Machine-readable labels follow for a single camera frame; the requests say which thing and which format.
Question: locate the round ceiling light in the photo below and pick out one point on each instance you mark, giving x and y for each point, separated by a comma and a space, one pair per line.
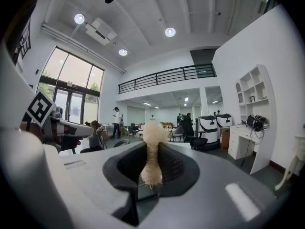
170, 32
123, 52
79, 18

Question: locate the brown cardboard box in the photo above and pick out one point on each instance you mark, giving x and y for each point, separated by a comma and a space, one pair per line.
225, 138

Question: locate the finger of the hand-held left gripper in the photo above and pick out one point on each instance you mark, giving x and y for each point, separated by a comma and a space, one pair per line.
81, 130

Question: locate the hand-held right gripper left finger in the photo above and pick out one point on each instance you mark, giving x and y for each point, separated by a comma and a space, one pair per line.
95, 175

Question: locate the glass entrance doors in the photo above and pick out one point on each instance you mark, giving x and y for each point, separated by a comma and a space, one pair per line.
71, 68

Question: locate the person's left hand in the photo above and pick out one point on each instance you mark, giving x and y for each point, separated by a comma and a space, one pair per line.
79, 141

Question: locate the white and black mobile robot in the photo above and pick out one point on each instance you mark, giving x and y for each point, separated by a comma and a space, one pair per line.
224, 120
209, 125

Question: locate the grey chair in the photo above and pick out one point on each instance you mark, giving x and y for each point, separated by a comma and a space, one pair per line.
178, 131

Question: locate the black office chair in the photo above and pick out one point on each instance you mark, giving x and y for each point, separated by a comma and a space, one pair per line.
199, 141

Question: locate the black balcony railing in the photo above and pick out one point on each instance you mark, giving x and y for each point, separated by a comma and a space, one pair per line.
156, 77

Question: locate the white dressing table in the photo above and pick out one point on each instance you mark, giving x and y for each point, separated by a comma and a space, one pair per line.
299, 149

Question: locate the white ceiling air conditioner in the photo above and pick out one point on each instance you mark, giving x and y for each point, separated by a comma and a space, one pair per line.
100, 31

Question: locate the white shelf cabinet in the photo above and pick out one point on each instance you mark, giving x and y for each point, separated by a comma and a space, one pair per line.
267, 108

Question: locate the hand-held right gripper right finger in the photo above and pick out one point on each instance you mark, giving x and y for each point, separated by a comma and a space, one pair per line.
209, 194

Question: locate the white desk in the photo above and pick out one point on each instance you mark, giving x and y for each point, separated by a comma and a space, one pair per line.
234, 142

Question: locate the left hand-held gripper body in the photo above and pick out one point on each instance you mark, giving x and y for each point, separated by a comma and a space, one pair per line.
39, 107

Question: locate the cream fluffy brush piece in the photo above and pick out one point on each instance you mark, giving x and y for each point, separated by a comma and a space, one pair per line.
152, 132

